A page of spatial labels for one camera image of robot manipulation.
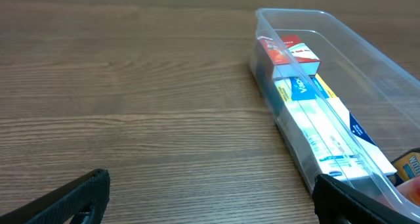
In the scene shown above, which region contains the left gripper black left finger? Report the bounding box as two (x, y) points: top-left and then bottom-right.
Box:
(1, 169), (110, 224)

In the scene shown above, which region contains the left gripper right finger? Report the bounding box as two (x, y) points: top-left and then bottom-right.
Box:
(312, 174), (416, 224)

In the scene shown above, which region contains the white blue medicine box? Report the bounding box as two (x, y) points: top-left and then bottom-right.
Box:
(285, 98), (396, 181)

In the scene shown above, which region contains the orange bottle white cap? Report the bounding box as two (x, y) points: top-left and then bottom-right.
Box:
(390, 147), (420, 208)

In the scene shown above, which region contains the clear plastic container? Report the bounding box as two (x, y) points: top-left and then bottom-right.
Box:
(250, 8), (419, 222)

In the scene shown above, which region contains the blue VapoDrops box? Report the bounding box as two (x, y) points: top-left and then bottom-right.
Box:
(274, 74), (337, 102)

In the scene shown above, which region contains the red white medicine box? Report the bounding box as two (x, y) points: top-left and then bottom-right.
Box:
(256, 35), (321, 79)

